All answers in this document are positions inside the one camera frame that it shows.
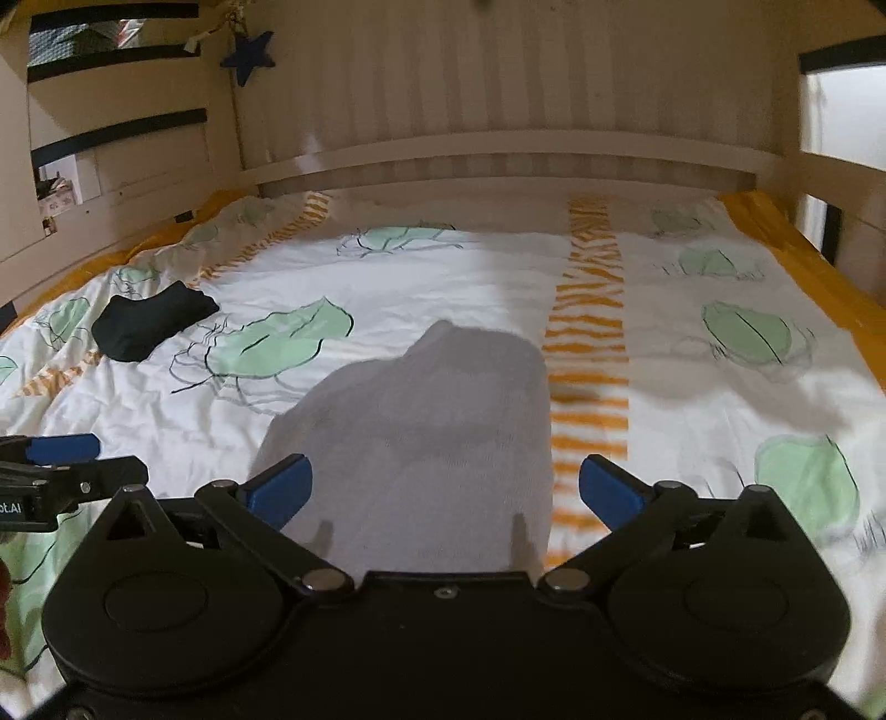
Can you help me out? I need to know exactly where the wooden bed frame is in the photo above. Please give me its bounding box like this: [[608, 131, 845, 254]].
[[0, 0, 886, 312]]

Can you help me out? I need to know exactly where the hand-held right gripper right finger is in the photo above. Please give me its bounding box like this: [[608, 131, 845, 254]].
[[536, 455, 825, 600]]

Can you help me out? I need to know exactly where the white leaf printed blanket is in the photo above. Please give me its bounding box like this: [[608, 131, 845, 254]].
[[0, 190, 886, 693]]

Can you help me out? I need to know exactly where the black folded cloth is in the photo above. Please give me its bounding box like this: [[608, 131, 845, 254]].
[[92, 280, 221, 362]]

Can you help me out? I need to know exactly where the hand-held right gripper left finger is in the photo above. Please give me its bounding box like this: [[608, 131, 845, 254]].
[[65, 453, 356, 600]]

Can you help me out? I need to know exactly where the blue star decoration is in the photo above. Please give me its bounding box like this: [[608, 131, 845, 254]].
[[221, 31, 276, 88]]

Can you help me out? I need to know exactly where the grey hoodie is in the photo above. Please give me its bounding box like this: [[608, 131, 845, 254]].
[[253, 320, 556, 577]]

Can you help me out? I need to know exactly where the yellow bed sheet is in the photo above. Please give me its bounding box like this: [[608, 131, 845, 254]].
[[0, 190, 886, 395]]

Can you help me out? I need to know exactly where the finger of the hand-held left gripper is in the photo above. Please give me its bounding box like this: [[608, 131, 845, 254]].
[[0, 455, 150, 515], [0, 434, 102, 467]]

